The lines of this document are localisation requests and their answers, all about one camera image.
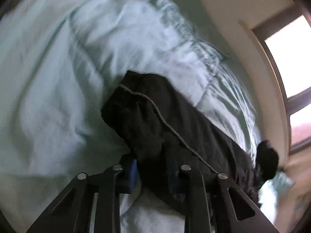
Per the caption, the black hooded jacket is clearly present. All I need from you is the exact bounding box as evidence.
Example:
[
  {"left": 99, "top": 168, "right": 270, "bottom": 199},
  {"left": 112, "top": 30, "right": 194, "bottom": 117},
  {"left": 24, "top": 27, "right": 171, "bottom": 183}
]
[{"left": 100, "top": 70, "right": 280, "bottom": 218}]

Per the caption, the light teal duvet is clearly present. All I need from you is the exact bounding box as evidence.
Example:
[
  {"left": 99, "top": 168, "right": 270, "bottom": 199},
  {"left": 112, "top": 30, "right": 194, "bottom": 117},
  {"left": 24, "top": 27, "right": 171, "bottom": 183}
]
[{"left": 0, "top": 0, "right": 296, "bottom": 233}]

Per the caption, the grey framed window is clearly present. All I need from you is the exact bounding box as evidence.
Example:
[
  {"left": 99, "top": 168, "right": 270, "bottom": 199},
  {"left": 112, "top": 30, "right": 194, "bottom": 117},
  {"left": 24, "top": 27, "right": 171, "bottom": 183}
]
[{"left": 253, "top": 5, "right": 310, "bottom": 154}]

